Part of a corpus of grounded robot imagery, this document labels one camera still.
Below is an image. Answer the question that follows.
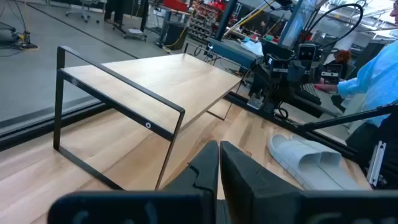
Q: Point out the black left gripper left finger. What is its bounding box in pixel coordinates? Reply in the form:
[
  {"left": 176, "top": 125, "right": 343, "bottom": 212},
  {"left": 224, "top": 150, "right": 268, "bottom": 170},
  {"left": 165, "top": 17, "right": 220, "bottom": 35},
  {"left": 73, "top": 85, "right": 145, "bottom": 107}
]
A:
[{"left": 161, "top": 139, "right": 220, "bottom": 200}]

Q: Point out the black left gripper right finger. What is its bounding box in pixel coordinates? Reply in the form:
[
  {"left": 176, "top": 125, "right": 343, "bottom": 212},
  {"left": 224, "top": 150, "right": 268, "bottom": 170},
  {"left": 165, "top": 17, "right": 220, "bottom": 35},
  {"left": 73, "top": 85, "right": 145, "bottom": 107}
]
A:
[{"left": 219, "top": 140, "right": 304, "bottom": 224}]

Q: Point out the light grey slide sandal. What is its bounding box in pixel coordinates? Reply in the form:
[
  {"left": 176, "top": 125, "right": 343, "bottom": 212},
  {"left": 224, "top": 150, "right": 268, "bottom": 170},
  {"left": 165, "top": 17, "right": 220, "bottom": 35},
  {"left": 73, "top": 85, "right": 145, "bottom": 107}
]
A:
[
  {"left": 267, "top": 134, "right": 343, "bottom": 191},
  {"left": 289, "top": 134, "right": 364, "bottom": 191}
]

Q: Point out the backlit computer keyboard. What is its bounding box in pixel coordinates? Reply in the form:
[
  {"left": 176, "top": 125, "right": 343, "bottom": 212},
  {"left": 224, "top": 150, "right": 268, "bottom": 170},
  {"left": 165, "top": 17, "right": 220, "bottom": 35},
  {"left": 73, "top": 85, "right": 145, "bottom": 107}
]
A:
[{"left": 300, "top": 83, "right": 323, "bottom": 106}]

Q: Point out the person's hand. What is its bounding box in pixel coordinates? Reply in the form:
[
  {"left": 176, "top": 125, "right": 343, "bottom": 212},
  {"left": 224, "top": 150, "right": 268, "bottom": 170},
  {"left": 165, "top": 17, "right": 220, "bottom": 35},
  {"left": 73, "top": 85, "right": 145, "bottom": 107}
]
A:
[{"left": 314, "top": 83, "right": 339, "bottom": 93}]

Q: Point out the grey desk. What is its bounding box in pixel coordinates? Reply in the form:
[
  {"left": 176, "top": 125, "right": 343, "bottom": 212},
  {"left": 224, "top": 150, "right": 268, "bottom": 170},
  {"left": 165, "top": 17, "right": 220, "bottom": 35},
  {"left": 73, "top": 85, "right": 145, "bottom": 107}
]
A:
[{"left": 290, "top": 88, "right": 346, "bottom": 118}]

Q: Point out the person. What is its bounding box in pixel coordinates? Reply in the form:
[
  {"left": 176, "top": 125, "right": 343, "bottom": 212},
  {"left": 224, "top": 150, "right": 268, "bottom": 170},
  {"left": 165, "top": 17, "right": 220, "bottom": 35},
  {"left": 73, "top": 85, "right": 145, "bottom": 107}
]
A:
[
  {"left": 103, "top": 0, "right": 126, "bottom": 23},
  {"left": 337, "top": 0, "right": 398, "bottom": 189},
  {"left": 323, "top": 49, "right": 354, "bottom": 78}
]

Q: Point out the tilted computer monitor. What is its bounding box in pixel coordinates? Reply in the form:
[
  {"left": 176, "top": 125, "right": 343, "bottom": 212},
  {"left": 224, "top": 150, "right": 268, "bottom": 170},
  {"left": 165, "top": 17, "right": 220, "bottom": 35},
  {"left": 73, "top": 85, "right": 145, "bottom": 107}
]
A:
[{"left": 278, "top": 0, "right": 308, "bottom": 48}]

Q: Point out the black support strut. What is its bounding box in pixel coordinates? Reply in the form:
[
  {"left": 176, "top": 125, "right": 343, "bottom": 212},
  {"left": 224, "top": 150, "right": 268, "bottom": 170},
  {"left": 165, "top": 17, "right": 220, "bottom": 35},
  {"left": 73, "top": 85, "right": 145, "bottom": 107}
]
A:
[{"left": 297, "top": 104, "right": 398, "bottom": 133}]

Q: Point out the blue workbench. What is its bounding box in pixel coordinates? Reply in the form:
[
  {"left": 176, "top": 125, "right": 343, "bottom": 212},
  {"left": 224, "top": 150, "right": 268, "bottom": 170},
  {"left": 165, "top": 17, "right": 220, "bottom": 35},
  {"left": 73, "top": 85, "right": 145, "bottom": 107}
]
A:
[{"left": 205, "top": 37, "right": 261, "bottom": 69}]

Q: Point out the dark blue column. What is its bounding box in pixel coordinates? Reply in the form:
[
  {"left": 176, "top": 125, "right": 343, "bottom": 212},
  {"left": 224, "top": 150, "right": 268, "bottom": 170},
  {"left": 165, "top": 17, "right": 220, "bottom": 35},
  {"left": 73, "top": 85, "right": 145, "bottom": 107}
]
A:
[{"left": 213, "top": 0, "right": 239, "bottom": 42}]

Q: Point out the parts bin rack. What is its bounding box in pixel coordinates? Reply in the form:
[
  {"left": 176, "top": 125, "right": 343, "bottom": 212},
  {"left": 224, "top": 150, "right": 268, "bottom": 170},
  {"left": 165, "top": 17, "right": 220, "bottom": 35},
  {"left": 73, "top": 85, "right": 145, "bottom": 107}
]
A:
[{"left": 187, "top": 1, "right": 220, "bottom": 43}]

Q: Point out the silver aluminium extrusion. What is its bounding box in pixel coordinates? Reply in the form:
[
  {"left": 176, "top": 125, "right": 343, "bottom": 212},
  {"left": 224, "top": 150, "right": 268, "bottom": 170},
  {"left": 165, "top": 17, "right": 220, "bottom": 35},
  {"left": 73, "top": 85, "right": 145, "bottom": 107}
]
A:
[{"left": 366, "top": 140, "right": 387, "bottom": 188}]

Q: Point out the black cabinet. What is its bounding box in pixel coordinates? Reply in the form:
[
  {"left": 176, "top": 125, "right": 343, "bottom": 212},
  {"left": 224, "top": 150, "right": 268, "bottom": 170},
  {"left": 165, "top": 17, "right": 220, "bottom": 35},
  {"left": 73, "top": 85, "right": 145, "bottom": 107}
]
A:
[{"left": 162, "top": 21, "right": 188, "bottom": 51}]

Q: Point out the red storage bin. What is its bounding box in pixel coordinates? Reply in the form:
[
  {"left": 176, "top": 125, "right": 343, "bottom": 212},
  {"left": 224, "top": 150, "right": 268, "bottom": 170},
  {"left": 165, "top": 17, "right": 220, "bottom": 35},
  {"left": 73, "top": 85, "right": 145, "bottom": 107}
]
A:
[{"left": 162, "top": 0, "right": 189, "bottom": 12}]

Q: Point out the grey platform cart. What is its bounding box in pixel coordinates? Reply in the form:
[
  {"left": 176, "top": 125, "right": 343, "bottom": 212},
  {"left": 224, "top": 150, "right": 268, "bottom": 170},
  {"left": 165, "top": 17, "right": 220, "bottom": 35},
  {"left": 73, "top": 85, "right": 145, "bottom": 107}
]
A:
[{"left": 123, "top": 27, "right": 148, "bottom": 42}]

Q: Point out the grey office chair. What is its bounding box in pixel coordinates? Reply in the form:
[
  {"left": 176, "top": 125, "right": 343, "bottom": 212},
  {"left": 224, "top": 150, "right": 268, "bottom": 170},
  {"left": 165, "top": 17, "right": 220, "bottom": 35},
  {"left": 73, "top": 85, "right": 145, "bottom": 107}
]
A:
[{"left": 65, "top": 0, "right": 101, "bottom": 24}]

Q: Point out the black floor equipment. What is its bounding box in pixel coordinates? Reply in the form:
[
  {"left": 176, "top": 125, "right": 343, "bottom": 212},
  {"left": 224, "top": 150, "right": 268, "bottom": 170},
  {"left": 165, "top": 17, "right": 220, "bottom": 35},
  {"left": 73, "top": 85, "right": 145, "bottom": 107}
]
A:
[{"left": 0, "top": 21, "right": 40, "bottom": 52}]

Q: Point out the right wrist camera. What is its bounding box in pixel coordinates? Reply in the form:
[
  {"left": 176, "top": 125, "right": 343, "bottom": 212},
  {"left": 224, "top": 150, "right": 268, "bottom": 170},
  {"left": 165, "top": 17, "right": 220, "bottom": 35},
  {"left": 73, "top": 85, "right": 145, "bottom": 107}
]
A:
[{"left": 297, "top": 43, "right": 317, "bottom": 62}]

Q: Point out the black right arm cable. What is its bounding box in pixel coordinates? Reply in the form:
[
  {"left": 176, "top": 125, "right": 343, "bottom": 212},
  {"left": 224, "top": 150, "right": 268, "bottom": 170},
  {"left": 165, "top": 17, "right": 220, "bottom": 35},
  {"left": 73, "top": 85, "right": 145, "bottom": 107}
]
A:
[{"left": 306, "top": 2, "right": 364, "bottom": 52}]

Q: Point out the wooden shelf with black frame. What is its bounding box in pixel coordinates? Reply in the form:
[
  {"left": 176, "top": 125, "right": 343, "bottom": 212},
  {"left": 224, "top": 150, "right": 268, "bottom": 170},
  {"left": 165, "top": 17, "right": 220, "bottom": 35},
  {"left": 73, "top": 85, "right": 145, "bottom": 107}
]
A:
[{"left": 52, "top": 45, "right": 243, "bottom": 191}]

